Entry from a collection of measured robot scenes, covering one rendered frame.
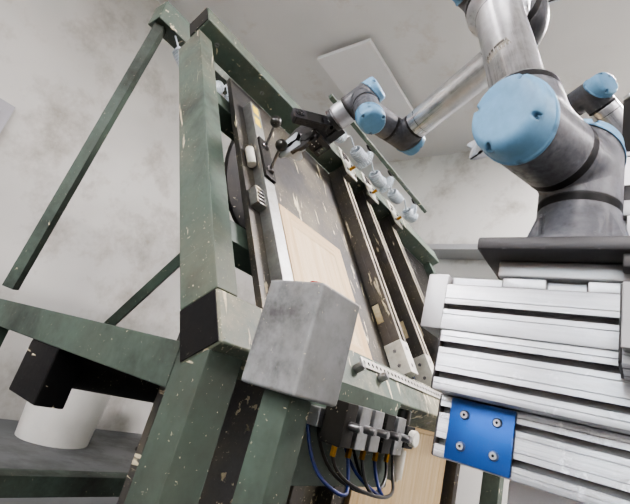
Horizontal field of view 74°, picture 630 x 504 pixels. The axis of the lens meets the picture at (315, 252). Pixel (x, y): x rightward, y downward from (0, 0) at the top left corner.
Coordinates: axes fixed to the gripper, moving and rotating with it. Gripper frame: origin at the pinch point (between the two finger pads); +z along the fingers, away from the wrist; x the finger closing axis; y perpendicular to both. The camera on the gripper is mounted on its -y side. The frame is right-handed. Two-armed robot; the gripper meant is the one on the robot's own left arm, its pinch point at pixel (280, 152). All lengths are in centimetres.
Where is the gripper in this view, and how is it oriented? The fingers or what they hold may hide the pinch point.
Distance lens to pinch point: 136.0
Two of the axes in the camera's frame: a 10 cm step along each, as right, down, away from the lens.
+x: -1.9, -7.8, 6.0
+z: -7.9, 4.9, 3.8
